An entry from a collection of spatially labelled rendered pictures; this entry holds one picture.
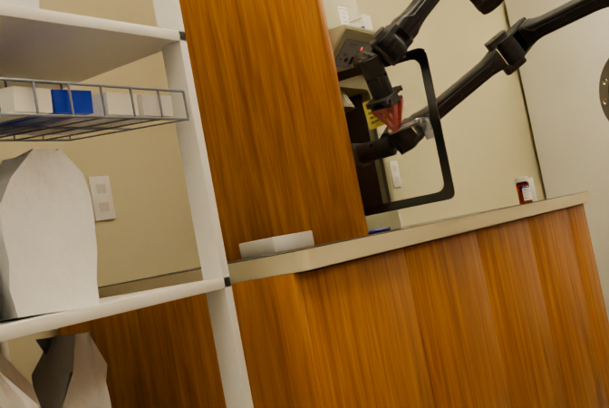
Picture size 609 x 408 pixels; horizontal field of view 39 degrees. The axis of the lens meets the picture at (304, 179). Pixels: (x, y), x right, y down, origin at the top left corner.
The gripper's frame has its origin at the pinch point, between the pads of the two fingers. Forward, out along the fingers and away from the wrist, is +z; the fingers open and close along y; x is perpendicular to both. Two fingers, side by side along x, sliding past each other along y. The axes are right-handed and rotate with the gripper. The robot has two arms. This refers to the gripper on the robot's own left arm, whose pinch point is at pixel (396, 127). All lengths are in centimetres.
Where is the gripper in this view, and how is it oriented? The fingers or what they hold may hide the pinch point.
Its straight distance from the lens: 221.3
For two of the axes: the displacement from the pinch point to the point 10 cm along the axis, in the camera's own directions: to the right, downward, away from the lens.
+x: 8.0, -1.6, -5.8
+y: -4.6, 4.5, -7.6
